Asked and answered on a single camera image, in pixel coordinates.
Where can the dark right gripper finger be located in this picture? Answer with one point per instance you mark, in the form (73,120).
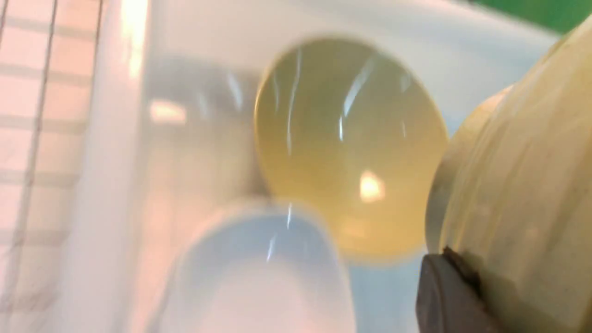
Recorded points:
(449,297)

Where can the yellow noodle bowl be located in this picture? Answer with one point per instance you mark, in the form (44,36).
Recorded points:
(513,194)

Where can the large white plastic tub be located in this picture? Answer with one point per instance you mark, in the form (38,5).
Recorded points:
(171,137)

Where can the stack of white dishes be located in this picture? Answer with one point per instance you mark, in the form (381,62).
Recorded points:
(258,268)

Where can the yellow bowl in tub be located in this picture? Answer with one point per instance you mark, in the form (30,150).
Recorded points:
(349,131)

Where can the green backdrop cloth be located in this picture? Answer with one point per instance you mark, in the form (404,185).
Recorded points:
(556,15)

